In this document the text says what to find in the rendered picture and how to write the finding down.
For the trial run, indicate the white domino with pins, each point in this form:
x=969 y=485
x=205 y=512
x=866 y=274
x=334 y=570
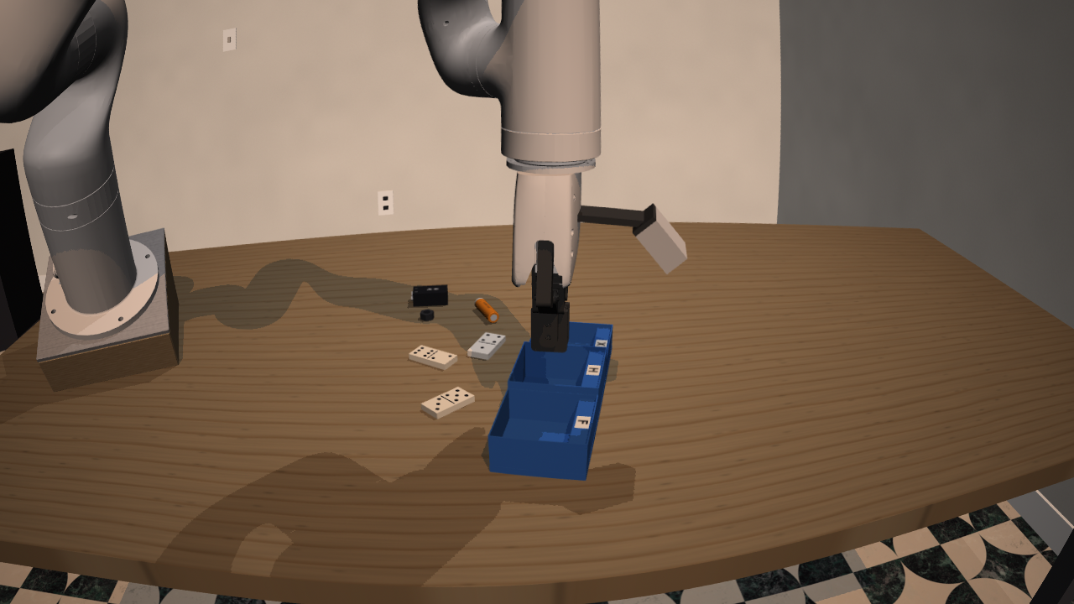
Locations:
x=486 y=346

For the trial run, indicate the blue three-compartment bin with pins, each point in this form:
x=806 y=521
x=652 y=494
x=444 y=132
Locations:
x=539 y=408

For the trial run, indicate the beige domino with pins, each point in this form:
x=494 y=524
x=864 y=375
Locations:
x=448 y=402
x=433 y=357

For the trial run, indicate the orange battery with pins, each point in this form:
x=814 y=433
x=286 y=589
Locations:
x=487 y=310

